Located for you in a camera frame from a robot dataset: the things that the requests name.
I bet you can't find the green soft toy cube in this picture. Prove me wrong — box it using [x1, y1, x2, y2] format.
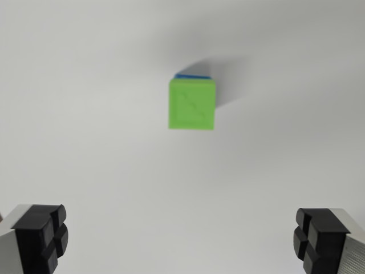
[167, 78, 217, 131]

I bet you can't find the blue soft toy cube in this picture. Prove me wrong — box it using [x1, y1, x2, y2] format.
[173, 72, 213, 82]

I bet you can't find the black-tipped silver gripper left finger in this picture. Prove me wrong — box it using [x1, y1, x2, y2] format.
[0, 203, 70, 274]

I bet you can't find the black-tipped silver gripper right finger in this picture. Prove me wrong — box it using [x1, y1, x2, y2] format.
[293, 207, 365, 274]

